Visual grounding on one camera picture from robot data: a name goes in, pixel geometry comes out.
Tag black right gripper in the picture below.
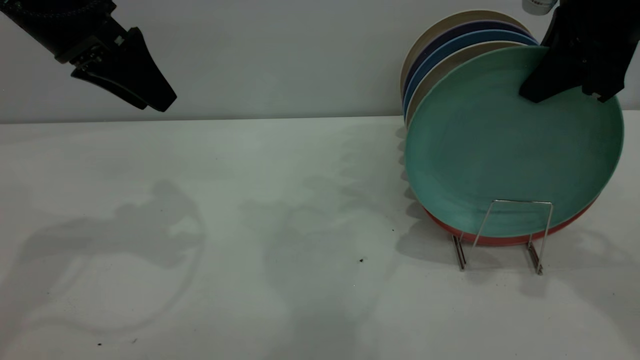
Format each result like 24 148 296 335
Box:
518 0 640 104

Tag metal wire plate rack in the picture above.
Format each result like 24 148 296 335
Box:
452 199 555 276

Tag white cylindrical part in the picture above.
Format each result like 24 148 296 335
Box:
521 0 559 16

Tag purple plate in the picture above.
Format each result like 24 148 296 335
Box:
402 19 534 103

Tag blue plate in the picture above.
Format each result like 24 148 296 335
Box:
403 29 540 120

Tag red plate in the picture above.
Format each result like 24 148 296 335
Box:
423 194 601 247

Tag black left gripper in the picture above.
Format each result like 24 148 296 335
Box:
54 20 178 113

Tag green plate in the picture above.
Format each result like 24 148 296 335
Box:
403 45 625 239

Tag beige plate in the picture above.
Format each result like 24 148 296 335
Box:
405 41 540 129
399 9 532 98

